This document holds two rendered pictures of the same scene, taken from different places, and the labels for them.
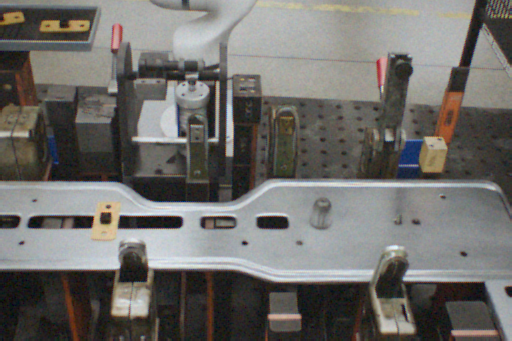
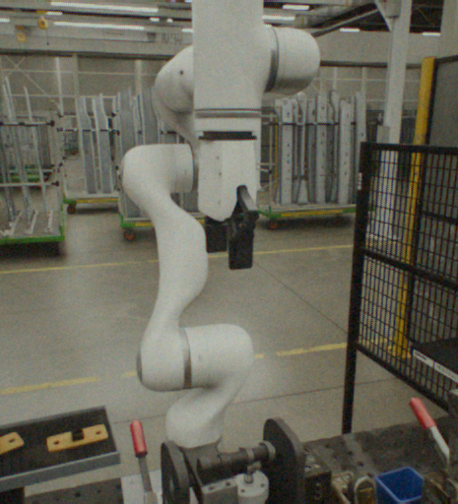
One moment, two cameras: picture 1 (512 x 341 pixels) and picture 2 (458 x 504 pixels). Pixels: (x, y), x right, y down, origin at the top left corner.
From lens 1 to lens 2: 55 cm
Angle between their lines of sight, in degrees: 27
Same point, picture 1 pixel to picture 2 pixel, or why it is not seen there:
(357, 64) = (235, 406)
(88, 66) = not seen: outside the picture
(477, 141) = (426, 456)
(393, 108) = not seen: outside the picture
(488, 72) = (333, 391)
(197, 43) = (200, 421)
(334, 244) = not seen: outside the picture
